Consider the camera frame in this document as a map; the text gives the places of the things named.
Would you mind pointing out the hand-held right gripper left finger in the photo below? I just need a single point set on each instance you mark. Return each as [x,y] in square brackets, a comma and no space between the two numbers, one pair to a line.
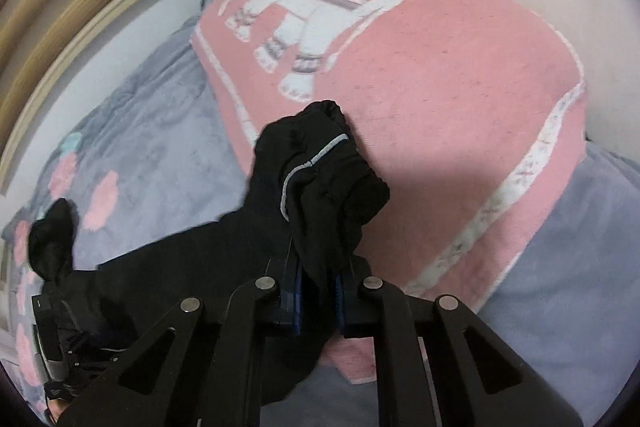
[295,307]

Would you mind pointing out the grey floral bed sheet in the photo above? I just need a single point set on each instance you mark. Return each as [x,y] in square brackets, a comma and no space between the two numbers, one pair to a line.
[150,142]

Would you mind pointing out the black pants with grey stripes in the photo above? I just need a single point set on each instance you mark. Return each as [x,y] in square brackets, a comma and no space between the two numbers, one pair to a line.
[300,167]

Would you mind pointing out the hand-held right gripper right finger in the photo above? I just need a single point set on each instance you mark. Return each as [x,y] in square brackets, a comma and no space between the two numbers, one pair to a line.
[342,309]

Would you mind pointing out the pink elephant print towel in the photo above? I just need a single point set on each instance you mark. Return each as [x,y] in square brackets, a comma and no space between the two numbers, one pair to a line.
[440,97]

